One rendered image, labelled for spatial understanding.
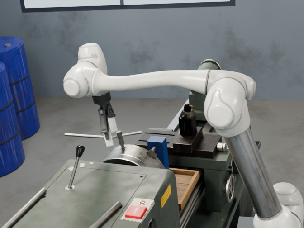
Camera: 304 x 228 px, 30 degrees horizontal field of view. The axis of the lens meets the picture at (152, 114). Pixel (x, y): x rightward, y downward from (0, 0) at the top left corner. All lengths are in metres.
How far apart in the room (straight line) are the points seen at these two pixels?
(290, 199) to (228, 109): 0.60
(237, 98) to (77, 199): 0.69
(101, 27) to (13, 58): 1.08
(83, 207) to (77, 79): 0.47
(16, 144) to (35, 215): 2.94
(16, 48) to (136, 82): 3.24
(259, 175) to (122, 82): 0.61
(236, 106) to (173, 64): 3.87
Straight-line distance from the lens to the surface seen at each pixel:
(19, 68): 5.34
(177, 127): 3.44
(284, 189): 2.42
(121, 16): 5.80
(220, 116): 1.96
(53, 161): 5.07
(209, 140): 3.01
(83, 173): 2.28
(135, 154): 2.41
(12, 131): 4.94
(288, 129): 5.23
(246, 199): 3.86
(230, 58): 5.69
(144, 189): 2.12
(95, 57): 2.26
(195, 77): 2.18
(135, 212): 1.98
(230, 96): 1.98
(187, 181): 2.84
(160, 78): 2.18
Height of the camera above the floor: 2.39
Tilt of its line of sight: 25 degrees down
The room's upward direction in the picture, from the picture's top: 6 degrees counter-clockwise
